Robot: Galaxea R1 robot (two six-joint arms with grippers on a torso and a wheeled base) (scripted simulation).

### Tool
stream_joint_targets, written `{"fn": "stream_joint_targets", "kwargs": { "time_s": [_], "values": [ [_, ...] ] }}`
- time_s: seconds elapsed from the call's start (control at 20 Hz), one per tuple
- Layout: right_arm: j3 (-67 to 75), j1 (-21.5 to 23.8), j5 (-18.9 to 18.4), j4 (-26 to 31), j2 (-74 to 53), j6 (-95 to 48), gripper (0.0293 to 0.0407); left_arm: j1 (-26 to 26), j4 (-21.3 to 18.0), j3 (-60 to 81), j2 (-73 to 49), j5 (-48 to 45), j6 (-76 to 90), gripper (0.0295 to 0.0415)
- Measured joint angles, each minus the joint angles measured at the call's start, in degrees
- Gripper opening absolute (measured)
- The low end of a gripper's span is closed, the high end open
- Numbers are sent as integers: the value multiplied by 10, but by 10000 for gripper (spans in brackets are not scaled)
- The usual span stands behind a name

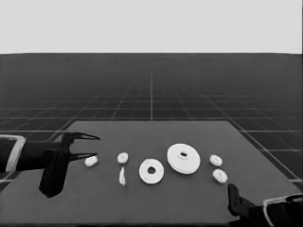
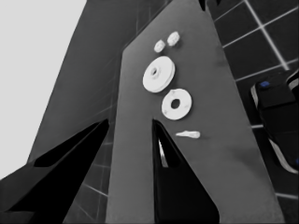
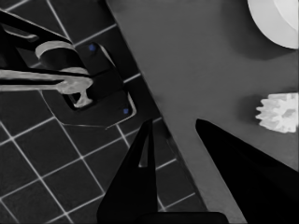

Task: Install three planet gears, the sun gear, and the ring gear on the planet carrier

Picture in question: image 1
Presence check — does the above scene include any white toothed gear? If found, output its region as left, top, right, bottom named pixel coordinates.
left=211, top=168, right=229, bottom=184
left=208, top=153, right=223, bottom=167
left=83, top=155, right=99, bottom=168
left=116, top=151, right=130, bottom=165

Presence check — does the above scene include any large thick white disc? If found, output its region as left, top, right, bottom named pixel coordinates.
left=166, top=143, right=202, bottom=175

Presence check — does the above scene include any small white T-shaped piece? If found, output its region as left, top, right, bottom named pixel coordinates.
left=118, top=166, right=127, bottom=186

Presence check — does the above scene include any white round carrier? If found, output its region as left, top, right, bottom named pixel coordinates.
left=138, top=158, right=165, bottom=185

